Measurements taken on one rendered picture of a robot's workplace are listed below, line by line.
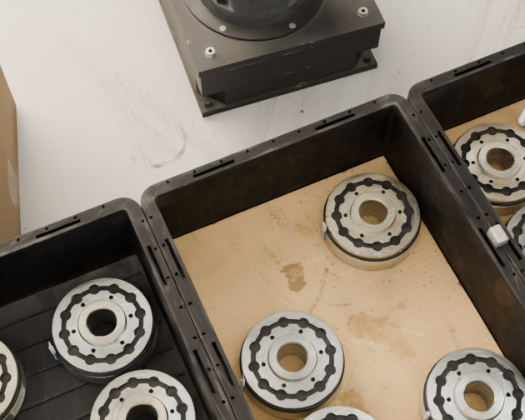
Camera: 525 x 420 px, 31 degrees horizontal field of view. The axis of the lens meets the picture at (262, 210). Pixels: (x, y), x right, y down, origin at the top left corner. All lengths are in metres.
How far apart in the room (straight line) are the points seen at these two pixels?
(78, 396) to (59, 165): 0.37
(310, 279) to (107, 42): 0.51
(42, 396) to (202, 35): 0.49
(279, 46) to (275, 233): 0.28
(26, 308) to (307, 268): 0.30
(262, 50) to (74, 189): 0.30
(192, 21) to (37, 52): 0.24
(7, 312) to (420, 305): 0.43
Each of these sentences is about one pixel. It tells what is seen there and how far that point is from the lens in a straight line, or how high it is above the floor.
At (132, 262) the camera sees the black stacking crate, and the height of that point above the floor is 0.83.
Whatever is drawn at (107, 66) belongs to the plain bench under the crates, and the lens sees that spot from 1.33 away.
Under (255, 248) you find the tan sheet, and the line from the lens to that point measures 1.03.
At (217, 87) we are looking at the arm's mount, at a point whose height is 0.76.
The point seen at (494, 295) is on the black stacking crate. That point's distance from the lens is 0.97.
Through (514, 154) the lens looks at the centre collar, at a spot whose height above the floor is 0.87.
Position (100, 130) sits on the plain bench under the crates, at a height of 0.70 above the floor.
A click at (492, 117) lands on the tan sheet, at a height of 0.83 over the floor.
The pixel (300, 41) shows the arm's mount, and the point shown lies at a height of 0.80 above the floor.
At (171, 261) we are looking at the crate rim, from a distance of 0.92.
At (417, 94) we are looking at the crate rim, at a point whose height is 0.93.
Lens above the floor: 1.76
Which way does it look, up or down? 62 degrees down
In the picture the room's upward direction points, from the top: straight up
